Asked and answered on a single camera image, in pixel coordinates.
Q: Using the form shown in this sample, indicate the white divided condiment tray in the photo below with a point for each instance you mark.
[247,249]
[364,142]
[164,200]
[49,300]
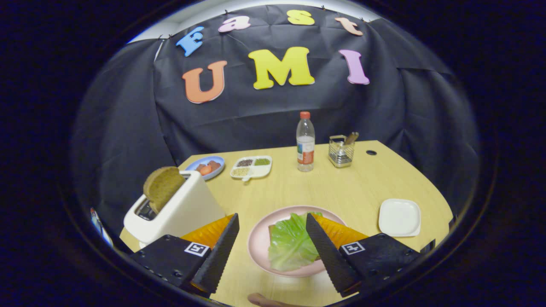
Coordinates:
[251,168]

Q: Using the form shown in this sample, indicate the blue plate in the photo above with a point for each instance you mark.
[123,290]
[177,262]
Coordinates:
[193,164]

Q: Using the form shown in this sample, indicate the white toaster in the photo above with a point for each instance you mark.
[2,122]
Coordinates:
[187,213]

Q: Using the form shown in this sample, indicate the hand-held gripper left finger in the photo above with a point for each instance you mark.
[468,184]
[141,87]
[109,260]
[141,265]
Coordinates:
[219,256]

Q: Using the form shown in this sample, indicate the red food pieces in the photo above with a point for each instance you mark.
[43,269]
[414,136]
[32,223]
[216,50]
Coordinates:
[207,169]

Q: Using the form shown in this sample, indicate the black backdrop cloth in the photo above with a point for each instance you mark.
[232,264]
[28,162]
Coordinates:
[264,115]

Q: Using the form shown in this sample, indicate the brown bread slice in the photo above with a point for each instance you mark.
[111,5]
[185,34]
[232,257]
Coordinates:
[164,185]

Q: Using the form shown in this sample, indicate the white square plate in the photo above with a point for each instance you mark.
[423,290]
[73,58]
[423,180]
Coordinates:
[399,217]

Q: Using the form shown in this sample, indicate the green lettuce leaf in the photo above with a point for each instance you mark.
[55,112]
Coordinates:
[290,243]

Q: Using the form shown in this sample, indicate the clear plastic water bottle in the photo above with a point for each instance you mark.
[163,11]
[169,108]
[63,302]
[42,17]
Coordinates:
[305,149]

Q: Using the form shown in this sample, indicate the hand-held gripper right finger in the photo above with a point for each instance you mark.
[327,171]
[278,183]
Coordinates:
[326,251]

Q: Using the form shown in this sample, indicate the pink round plate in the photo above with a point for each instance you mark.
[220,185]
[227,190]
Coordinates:
[259,243]

